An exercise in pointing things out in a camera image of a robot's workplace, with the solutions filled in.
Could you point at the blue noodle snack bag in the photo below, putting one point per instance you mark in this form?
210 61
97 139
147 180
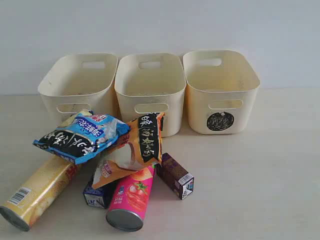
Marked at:
82 136

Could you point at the middle cream plastic bin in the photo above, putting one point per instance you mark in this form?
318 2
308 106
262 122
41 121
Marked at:
151 83

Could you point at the left cream plastic bin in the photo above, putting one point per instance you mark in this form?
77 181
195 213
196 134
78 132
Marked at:
80 82

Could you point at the purple drink carton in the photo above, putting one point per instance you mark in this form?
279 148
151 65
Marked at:
175 176

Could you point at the cream plastic bin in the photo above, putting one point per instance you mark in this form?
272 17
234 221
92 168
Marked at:
151 83
80 82
221 91

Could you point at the blue drink carton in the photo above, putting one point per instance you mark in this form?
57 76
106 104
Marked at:
100 197

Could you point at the right cream plastic bin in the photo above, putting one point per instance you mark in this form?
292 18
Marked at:
221 91

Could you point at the pink chips can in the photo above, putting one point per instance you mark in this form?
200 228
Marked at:
129 203

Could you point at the yellow chips can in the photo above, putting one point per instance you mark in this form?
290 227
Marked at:
31 200

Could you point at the orange noodle snack bag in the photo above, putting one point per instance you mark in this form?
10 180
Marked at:
133 151

